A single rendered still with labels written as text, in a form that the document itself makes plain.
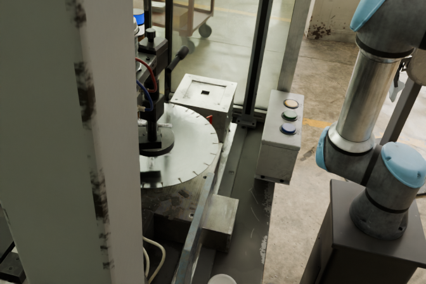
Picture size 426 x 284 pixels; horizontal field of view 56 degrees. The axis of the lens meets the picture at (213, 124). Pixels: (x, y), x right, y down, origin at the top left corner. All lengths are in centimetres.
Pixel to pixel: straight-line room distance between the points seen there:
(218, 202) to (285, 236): 107
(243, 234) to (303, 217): 113
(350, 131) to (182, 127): 42
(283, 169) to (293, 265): 87
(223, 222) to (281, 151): 28
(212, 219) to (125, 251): 84
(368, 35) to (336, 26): 323
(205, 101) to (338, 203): 49
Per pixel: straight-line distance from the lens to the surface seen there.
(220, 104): 123
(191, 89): 130
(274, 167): 119
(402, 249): 119
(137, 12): 116
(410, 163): 108
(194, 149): 98
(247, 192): 118
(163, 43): 78
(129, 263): 18
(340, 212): 121
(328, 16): 403
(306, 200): 227
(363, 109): 97
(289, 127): 118
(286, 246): 204
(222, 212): 102
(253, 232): 109
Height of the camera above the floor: 159
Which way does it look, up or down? 37 degrees down
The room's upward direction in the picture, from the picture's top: 6 degrees clockwise
